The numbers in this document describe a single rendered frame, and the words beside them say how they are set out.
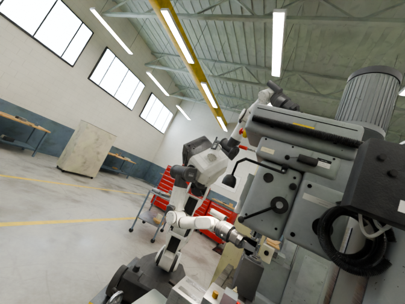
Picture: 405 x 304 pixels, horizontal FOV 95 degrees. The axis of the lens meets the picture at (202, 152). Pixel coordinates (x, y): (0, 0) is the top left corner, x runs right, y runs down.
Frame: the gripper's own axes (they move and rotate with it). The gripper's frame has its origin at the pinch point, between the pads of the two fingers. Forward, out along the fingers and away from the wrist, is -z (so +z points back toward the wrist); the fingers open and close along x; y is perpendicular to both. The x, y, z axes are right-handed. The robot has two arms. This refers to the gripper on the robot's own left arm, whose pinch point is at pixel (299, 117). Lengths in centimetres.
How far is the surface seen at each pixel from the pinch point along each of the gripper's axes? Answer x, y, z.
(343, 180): 8.0, -11.8, -35.4
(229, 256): -167, -132, -24
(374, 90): 6.0, 25.9, -14.4
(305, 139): 12.2, -10.5, -14.5
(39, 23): -29, -235, 735
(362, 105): 6.0, 18.1, -16.1
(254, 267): -25, -71, -44
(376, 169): 34, -11, -39
